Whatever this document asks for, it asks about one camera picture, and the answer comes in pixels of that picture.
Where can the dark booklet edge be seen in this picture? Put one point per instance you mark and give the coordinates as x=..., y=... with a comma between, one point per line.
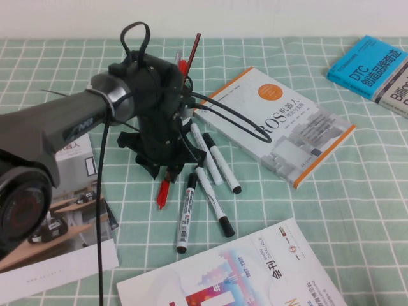
x=112, y=216

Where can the red gel pen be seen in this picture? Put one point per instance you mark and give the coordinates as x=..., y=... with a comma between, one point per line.
x=164, y=192

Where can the black mesh pen holder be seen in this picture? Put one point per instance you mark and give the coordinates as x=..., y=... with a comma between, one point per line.
x=188, y=121

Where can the blue DTC book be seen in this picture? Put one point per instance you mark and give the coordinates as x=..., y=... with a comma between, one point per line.
x=363, y=68

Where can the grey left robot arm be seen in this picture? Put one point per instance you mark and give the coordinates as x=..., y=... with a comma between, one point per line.
x=48, y=127

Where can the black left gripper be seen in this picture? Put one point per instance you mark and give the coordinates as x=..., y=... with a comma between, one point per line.
x=156, y=121

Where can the robot lab photo brochure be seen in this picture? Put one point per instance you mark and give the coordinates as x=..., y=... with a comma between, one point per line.
x=70, y=229

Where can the white ROS textbook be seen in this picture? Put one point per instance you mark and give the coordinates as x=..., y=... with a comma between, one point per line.
x=303, y=121

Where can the white marker black cap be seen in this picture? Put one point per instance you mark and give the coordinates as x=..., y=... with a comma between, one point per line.
x=212, y=201

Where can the green checkered tablecloth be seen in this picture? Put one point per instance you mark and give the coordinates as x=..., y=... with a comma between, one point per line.
x=287, y=223

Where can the white marker black ends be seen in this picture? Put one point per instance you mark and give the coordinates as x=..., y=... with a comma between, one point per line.
x=223, y=164

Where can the red and black pencil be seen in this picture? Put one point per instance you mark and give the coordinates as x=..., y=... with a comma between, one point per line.
x=193, y=52

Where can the grey Billion book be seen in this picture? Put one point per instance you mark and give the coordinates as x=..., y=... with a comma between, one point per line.
x=398, y=92

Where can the white show catalogue magazine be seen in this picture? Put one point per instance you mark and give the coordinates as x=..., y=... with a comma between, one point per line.
x=242, y=274

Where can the labelled whiteboard marker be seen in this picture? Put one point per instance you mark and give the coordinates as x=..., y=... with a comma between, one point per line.
x=187, y=213

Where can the red capped black pen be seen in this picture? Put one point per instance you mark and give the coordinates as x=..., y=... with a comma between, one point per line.
x=183, y=67

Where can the grey translucent pen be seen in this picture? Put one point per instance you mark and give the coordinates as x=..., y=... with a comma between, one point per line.
x=177, y=57

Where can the all white marker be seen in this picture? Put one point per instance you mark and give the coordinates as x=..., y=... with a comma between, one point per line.
x=212, y=165

